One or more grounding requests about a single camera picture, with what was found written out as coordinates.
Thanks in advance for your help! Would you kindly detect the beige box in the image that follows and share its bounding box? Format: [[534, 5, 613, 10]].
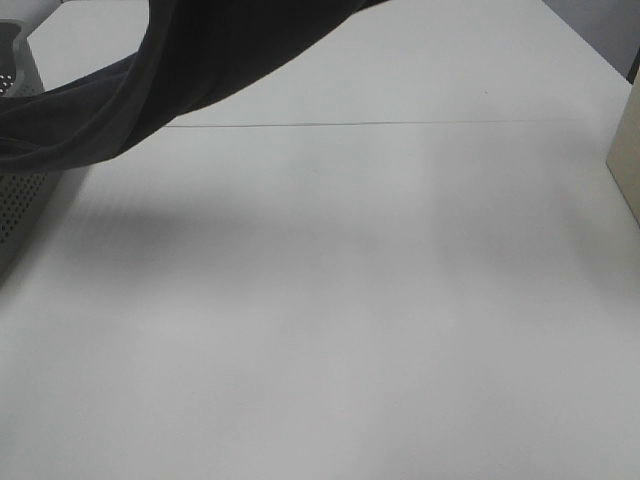
[[606, 77, 640, 223]]

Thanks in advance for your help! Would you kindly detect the dark navy towel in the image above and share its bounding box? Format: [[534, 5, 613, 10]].
[[1, 0, 373, 174]]

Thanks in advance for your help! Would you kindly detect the grey perforated basket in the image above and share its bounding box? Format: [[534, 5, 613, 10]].
[[1, 19, 61, 282]]

